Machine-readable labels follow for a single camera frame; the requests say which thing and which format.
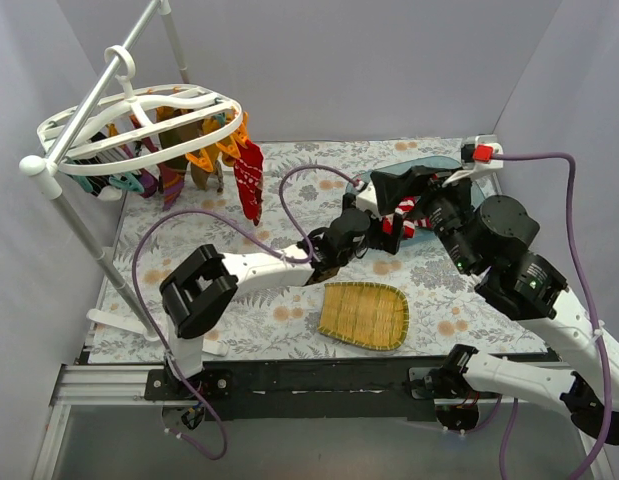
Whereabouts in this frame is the woven bamboo tray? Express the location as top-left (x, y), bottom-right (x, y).
top-left (317, 282), bottom-right (410, 351)

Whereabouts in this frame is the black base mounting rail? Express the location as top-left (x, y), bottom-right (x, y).
top-left (143, 355), bottom-right (480, 424)

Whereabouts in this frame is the black white striped sock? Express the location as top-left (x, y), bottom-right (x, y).
top-left (70, 145), bottom-right (145, 201)

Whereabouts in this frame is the floral patterned table mat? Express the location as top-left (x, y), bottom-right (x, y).
top-left (113, 138), bottom-right (546, 361)

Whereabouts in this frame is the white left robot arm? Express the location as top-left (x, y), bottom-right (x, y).
top-left (160, 207), bottom-right (415, 400)

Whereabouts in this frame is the blue transparent plastic basin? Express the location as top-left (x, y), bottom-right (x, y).
top-left (331, 156), bottom-right (480, 251)

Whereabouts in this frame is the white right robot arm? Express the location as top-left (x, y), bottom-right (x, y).
top-left (370, 166), bottom-right (619, 445)

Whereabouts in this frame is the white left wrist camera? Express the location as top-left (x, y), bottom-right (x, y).
top-left (355, 180), bottom-right (380, 217)

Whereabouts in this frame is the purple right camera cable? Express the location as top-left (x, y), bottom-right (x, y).
top-left (496, 151), bottom-right (614, 480)

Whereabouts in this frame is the mustard yellow sock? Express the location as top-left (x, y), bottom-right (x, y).
top-left (185, 113), bottom-right (250, 173)

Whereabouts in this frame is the red white patterned sock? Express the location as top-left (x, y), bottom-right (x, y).
top-left (233, 140), bottom-right (264, 226)

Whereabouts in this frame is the purple striped sock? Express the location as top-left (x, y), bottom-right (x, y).
top-left (139, 166), bottom-right (184, 211)

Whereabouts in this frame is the white round clip hanger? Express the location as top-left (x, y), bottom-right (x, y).
top-left (57, 45), bottom-right (244, 176)

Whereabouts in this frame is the brown olive sock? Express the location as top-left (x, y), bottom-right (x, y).
top-left (156, 105), bottom-right (225, 194)

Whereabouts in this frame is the red white striped sock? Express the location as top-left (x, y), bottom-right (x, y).
top-left (382, 197), bottom-right (432, 239)

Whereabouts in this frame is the white drying rack stand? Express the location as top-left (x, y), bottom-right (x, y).
top-left (19, 1), bottom-right (244, 342)

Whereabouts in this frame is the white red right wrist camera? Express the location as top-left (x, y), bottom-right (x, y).
top-left (443, 134), bottom-right (504, 187)

